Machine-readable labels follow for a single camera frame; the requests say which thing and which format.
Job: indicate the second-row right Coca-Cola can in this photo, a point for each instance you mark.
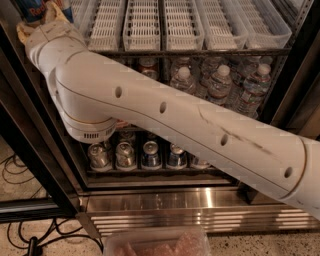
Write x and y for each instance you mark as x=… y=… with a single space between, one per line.
x=148 y=67

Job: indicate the clear plastic bin foreground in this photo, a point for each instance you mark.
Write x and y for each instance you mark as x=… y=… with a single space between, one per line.
x=160 y=241

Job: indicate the black fridge door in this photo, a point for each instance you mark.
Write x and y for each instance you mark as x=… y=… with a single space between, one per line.
x=23 y=121

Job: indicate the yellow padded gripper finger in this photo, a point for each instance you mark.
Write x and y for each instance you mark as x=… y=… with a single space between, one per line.
x=27 y=34
x=53 y=13

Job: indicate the stainless steel fridge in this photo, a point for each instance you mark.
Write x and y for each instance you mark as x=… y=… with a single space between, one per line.
x=118 y=199

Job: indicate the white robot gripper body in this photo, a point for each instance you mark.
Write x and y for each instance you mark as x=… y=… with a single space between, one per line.
x=50 y=31

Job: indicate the blue red bull can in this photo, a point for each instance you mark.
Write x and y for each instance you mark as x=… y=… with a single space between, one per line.
x=32 y=10
x=67 y=10

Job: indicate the clear plastic shelf tray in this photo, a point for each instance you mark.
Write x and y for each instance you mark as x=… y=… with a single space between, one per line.
x=141 y=30
x=101 y=24
x=223 y=28
x=266 y=27
x=183 y=28

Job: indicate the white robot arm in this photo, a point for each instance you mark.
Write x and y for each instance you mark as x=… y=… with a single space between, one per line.
x=92 y=93

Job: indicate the clear tray holding Red Bull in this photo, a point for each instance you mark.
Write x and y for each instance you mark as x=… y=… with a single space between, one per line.
x=77 y=9

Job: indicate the front left water bottle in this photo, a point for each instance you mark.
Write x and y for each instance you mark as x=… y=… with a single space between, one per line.
x=184 y=81

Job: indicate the silver can bottom left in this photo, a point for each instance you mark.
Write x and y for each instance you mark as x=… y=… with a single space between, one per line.
x=98 y=157

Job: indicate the front middle water bottle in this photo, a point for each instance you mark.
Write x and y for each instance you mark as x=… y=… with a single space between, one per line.
x=219 y=85

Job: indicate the silver can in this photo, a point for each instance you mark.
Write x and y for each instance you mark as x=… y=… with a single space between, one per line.
x=98 y=157
x=125 y=155

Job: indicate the water bottle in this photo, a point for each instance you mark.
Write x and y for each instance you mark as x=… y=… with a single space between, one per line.
x=219 y=85
x=255 y=86
x=184 y=81

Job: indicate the front right water bottle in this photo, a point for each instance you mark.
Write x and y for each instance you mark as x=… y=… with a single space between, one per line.
x=255 y=86

